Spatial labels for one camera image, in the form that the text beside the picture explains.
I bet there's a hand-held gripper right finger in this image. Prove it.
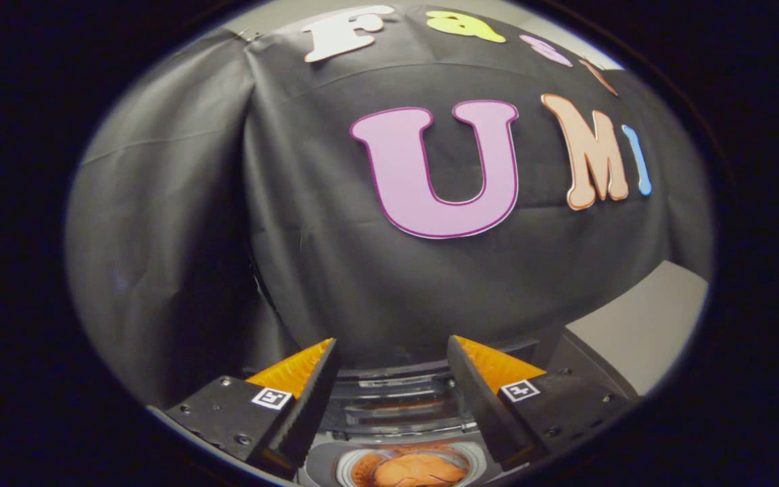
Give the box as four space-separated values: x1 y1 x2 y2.
446 335 634 472

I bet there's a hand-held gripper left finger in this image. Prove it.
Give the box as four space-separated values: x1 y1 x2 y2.
148 338 339 478

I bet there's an orange yellow shirt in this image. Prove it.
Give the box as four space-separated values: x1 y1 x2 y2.
352 450 471 487

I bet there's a grey cabinet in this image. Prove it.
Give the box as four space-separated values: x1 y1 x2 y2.
537 260 709 401

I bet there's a black backdrop cloth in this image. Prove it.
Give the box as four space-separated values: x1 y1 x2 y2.
65 3 715 407

